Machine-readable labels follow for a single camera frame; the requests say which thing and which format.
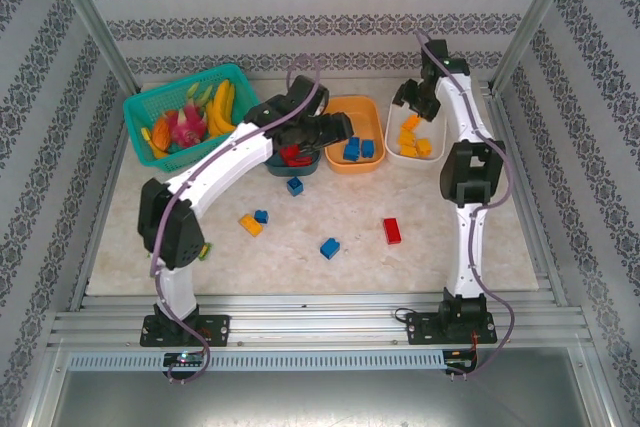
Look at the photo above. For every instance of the yellow toy banana bunch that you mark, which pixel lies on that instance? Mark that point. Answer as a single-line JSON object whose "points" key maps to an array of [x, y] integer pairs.
{"points": [[221, 102]]}

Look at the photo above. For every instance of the aluminium side rail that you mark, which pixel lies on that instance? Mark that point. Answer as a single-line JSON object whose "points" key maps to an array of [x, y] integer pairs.
{"points": [[107, 177], [525, 192]]}

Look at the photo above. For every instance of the yellow-orange toy fruit piece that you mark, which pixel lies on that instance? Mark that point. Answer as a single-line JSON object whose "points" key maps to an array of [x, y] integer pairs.
{"points": [[160, 152]]}

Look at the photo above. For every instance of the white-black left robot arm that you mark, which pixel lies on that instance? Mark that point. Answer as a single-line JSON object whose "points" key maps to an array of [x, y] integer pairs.
{"points": [[220, 162]]}

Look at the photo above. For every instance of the small circuit board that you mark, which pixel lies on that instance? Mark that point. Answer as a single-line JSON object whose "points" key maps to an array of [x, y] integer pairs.
{"points": [[460, 364], [185, 359]]}

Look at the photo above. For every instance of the grey metal shelf panel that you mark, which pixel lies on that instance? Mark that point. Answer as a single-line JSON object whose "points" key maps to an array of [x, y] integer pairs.
{"points": [[320, 402]]}

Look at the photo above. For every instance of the white plastic container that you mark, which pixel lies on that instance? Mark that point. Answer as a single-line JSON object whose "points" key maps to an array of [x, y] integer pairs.
{"points": [[415, 161]]}

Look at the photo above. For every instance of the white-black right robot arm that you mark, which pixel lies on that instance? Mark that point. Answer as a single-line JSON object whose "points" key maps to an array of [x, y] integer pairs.
{"points": [[465, 247]]}

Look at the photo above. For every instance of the long red lego brick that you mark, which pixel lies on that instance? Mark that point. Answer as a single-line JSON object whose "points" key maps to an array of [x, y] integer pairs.
{"points": [[392, 231]]}

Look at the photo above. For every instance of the small blue lego brick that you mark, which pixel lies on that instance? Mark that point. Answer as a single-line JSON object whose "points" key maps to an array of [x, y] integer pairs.
{"points": [[261, 217]]}

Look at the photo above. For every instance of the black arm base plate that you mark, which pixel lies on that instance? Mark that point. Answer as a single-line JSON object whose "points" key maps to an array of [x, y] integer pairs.
{"points": [[215, 329], [420, 329]]}

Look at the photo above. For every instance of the teal plastic basket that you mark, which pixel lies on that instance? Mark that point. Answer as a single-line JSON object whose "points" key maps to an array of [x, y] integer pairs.
{"points": [[150, 159]]}

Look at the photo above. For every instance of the orange-red toy fruit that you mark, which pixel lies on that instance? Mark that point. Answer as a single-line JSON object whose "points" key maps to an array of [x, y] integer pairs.
{"points": [[161, 133]]}

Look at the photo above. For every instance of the aluminium frame post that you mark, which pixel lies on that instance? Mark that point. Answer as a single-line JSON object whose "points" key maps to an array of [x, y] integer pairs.
{"points": [[540, 12], [90, 17]]}

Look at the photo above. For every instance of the green toy pieces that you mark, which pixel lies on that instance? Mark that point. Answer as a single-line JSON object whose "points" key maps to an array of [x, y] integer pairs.
{"points": [[205, 248]]}

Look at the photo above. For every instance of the pink toy dragon fruit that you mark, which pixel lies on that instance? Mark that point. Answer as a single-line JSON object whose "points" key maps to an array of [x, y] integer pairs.
{"points": [[189, 127]]}

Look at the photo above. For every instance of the small yellow toy piece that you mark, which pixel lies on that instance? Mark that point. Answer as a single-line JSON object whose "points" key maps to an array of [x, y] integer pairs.
{"points": [[146, 135]]}

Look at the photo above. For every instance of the orange plastic container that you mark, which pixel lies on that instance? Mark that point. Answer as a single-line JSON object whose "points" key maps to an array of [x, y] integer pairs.
{"points": [[367, 112]]}

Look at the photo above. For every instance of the aluminium mounting rail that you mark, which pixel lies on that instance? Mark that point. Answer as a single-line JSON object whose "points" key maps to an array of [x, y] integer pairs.
{"points": [[320, 322]]}

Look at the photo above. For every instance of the dark teal plastic container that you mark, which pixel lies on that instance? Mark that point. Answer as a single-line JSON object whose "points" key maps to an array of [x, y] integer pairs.
{"points": [[295, 172]]}

